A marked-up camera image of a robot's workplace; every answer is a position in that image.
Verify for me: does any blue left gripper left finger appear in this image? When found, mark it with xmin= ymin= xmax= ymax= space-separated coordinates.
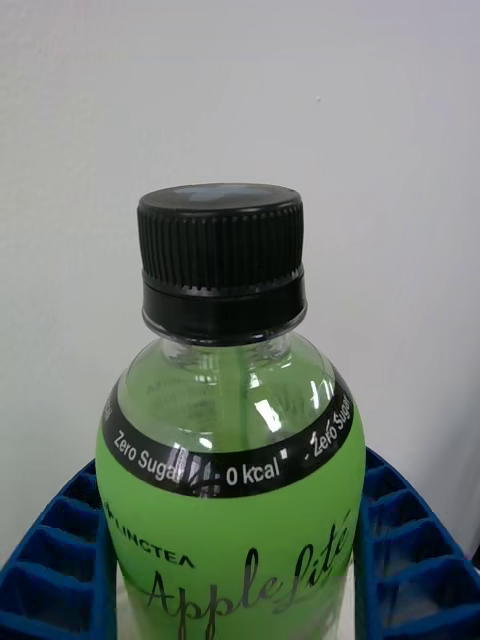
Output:
xmin=0 ymin=458 xmax=120 ymax=640

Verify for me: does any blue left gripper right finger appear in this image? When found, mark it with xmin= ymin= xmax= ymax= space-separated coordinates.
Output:
xmin=352 ymin=446 xmax=480 ymax=640

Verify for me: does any green label plastic bottle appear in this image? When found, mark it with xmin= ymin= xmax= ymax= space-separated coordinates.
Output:
xmin=94 ymin=182 xmax=367 ymax=640

